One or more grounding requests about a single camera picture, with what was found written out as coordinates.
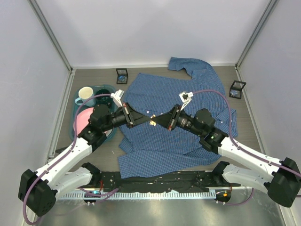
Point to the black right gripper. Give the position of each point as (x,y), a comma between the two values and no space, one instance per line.
(170,119)

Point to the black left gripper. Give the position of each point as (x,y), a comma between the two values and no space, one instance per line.
(133,116)

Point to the pink plate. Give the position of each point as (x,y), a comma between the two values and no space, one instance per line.
(82,120)

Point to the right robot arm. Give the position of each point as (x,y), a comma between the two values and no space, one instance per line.
(279,179)

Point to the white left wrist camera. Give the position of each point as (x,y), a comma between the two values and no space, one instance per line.
(116,97)

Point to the gold leaf brooch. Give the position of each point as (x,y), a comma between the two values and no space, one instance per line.
(153,123)

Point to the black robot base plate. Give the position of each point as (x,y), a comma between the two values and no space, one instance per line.
(180,181)

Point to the white slotted cable duct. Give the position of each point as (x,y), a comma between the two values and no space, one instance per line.
(172,195)

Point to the black display box back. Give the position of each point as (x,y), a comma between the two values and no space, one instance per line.
(122,71)

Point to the blue plaid shirt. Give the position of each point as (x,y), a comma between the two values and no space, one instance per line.
(153,150)

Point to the aluminium frame rail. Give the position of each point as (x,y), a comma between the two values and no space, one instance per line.
(49,32)

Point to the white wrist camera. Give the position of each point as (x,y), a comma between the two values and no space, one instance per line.
(185,97)
(116,97)

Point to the black display box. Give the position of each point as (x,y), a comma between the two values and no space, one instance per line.
(122,71)
(237,85)

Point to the teal plastic tray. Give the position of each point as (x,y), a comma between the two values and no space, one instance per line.
(75,106)

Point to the black display box right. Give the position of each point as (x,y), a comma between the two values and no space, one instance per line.
(237,85)

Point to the light blue mug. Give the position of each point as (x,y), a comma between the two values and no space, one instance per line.
(84,94)

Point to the dark green mug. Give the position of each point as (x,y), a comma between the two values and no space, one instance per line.
(104,97)

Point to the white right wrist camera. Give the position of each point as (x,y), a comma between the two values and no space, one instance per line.
(185,97)

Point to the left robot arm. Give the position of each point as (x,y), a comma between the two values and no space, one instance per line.
(40,189)

